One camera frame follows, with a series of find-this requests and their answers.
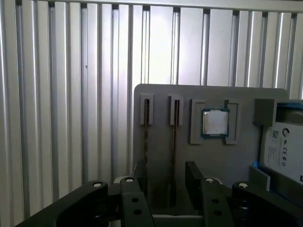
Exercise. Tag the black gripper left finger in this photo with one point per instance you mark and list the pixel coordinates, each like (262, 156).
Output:
(135, 208)

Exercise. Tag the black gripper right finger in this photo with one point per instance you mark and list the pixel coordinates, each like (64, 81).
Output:
(215, 208)

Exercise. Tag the blue RAM stick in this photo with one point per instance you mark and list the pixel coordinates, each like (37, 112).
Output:
(147, 132)
(175, 132)

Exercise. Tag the silver CPU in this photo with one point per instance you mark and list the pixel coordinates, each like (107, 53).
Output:
(215, 123)

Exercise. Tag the hard disk in blue carrier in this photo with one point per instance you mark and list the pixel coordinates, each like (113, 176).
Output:
(284, 146)

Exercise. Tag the grey parts rack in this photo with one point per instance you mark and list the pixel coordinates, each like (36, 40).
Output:
(162, 113)

